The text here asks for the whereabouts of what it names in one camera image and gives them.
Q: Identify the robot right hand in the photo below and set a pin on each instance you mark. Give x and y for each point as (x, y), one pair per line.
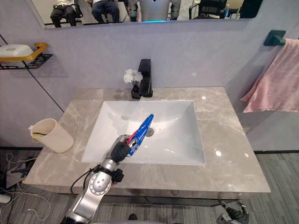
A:
(233, 213)

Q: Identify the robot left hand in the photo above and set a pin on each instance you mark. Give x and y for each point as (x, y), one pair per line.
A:
(119, 149)

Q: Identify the robot left arm silver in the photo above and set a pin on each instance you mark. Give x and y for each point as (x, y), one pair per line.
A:
(93, 186)

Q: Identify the grey marble washtable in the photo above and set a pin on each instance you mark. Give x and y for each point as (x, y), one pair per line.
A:
(222, 140)

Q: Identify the white rectangular sink basin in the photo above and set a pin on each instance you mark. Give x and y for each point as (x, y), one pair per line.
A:
(144, 131)

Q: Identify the sink drain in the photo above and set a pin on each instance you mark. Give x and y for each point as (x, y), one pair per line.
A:
(149, 131)

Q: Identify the cream plastic cup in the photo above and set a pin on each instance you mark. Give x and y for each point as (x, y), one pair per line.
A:
(54, 135)

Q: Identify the white flower in black vase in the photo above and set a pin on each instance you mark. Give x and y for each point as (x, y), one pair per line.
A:
(133, 80)

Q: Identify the black faucet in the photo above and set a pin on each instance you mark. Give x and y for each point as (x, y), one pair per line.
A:
(146, 79)

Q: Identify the toothbrush with green bristles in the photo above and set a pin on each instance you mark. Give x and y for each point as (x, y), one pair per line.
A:
(37, 134)

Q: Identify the pink towel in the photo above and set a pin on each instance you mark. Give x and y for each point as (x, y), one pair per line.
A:
(275, 79)

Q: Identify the white soap box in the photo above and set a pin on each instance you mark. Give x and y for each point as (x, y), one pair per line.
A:
(14, 51)

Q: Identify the wall mirror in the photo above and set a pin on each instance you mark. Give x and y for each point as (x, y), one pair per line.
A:
(149, 11)

